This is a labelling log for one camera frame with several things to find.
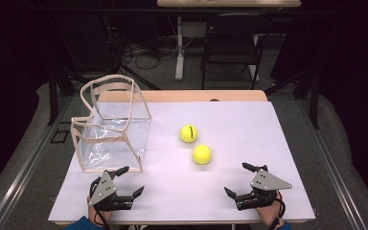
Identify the bundle of floor cables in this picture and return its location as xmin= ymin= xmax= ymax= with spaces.
xmin=121 ymin=37 xmax=177 ymax=71

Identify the aluminium floor rail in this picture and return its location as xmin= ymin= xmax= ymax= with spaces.
xmin=0 ymin=95 xmax=75 ymax=230
xmin=298 ymin=99 xmax=368 ymax=230

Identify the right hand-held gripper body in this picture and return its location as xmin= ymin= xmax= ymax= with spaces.
xmin=234 ymin=168 xmax=293 ymax=212

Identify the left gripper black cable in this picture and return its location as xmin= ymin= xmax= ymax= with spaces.
xmin=89 ymin=178 xmax=111 ymax=230

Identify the black metal stand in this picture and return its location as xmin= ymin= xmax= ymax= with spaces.
xmin=45 ymin=65 xmax=78 ymax=127
xmin=264 ymin=70 xmax=321 ymax=130

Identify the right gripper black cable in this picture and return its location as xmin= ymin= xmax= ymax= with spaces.
xmin=267 ymin=193 xmax=287 ymax=230

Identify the black folding chair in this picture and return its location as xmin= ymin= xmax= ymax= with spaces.
xmin=200 ymin=13 xmax=274 ymax=91

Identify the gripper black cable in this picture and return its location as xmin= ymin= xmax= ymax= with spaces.
xmin=89 ymin=178 xmax=111 ymax=230
xmin=267 ymin=193 xmax=287 ymax=230

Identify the black square floor frame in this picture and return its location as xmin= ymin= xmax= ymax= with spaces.
xmin=50 ymin=128 xmax=71 ymax=145

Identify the transparent bag with beige trim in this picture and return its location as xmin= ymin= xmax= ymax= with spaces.
xmin=70 ymin=74 xmax=152 ymax=173

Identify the yellow tennis ball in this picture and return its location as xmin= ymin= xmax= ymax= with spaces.
xmin=192 ymin=144 xmax=213 ymax=166
xmin=179 ymin=124 xmax=199 ymax=144

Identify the person's left hand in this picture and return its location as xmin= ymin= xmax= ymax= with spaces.
xmin=86 ymin=195 xmax=113 ymax=226

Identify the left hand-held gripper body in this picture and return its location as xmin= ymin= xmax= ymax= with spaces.
xmin=87 ymin=171 xmax=135 ymax=213

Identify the person's right hand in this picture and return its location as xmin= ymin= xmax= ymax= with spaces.
xmin=254 ymin=191 xmax=286 ymax=229

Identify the white desk leg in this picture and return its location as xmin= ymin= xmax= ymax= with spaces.
xmin=174 ymin=15 xmax=187 ymax=82

